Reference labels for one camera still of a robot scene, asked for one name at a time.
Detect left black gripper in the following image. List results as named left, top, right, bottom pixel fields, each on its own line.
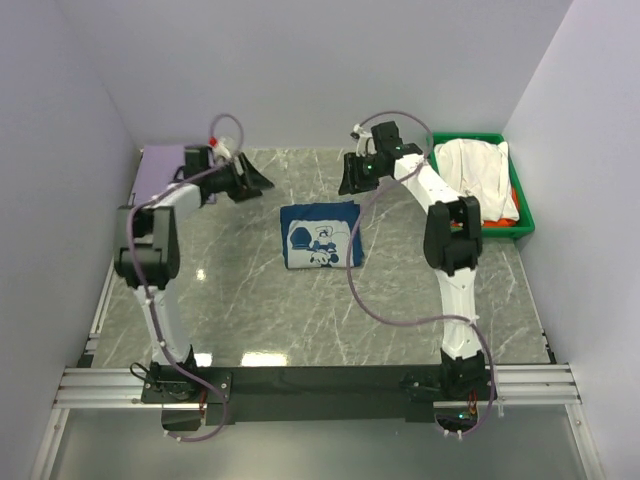
left=204, top=151, right=273, bottom=203

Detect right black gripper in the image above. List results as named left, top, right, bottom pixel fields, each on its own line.
left=336, top=152, right=386, bottom=197

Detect blue t shirt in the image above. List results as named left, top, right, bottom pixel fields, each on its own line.
left=279, top=200, right=361, bottom=270

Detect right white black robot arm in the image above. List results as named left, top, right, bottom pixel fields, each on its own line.
left=339, top=121, right=488, bottom=399

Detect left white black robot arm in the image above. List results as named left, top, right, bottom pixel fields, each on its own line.
left=113, top=144, right=275, bottom=403

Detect folded lavender t shirt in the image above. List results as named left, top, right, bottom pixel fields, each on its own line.
left=129, top=145, right=185, bottom=205

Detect white t shirt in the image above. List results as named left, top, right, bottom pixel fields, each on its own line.
left=434, top=138, right=512, bottom=192

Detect orange garment in bin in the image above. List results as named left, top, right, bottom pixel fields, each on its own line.
left=456, top=186, right=521, bottom=228

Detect black base beam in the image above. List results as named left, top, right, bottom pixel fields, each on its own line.
left=139, top=364, right=501, bottom=427

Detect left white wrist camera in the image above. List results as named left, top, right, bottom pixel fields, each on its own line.
left=209, top=136, right=238, bottom=162

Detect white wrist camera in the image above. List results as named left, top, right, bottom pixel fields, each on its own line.
left=209, top=136, right=238, bottom=162
left=350, top=123, right=372, bottom=155

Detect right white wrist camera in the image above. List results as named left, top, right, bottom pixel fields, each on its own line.
left=350, top=123, right=372, bottom=155

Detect aluminium rail frame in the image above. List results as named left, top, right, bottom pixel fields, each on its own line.
left=34, top=245, right=603, bottom=479

